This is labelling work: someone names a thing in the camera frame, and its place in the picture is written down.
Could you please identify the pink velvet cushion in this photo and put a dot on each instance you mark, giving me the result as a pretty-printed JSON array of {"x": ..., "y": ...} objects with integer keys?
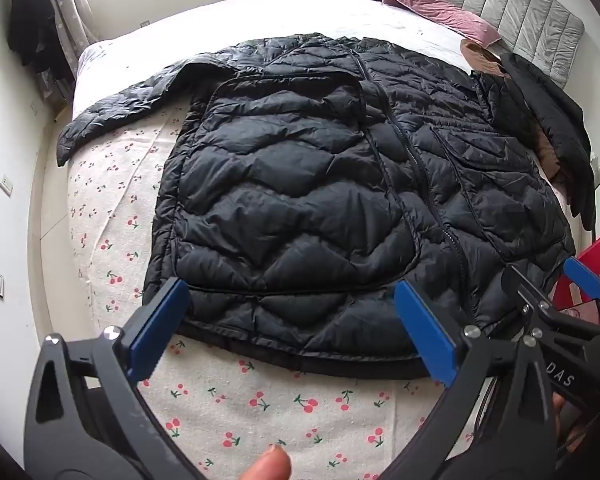
[{"x": 420, "y": 0}]

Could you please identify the dark hanging clothes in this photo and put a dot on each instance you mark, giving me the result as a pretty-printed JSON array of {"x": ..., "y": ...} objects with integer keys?
[{"x": 30, "y": 20}]

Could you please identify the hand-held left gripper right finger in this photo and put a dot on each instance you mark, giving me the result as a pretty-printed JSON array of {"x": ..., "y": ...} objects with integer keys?
[{"x": 425, "y": 330}]

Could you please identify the cherry print blanket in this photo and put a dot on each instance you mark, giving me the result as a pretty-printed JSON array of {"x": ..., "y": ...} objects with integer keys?
[{"x": 130, "y": 200}]

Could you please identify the grey padded headboard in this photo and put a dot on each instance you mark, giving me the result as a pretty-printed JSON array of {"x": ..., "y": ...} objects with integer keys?
[{"x": 520, "y": 5}]

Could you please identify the black quilted down jacket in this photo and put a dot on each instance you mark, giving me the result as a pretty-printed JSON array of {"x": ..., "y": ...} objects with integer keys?
[{"x": 290, "y": 185}]

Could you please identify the brown garment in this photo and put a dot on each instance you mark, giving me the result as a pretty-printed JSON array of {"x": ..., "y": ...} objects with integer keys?
[{"x": 485, "y": 57}]

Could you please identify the black coat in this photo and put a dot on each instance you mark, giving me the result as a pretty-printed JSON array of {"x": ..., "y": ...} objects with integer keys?
[{"x": 545, "y": 95}]

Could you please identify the person's left hand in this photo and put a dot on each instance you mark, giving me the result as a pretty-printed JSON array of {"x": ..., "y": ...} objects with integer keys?
[{"x": 270, "y": 466}]

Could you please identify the grey star print curtain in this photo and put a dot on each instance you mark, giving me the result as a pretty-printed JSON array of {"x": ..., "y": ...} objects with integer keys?
[{"x": 70, "y": 0}]

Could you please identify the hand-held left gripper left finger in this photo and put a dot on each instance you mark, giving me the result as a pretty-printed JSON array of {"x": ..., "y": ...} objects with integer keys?
[{"x": 160, "y": 330}]

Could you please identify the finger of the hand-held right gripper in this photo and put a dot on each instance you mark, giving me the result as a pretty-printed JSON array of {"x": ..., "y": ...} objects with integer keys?
[
  {"x": 517, "y": 285},
  {"x": 586, "y": 276}
]

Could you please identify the person's right hand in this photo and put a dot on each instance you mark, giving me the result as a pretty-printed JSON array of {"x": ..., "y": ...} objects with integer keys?
[{"x": 559, "y": 412}]

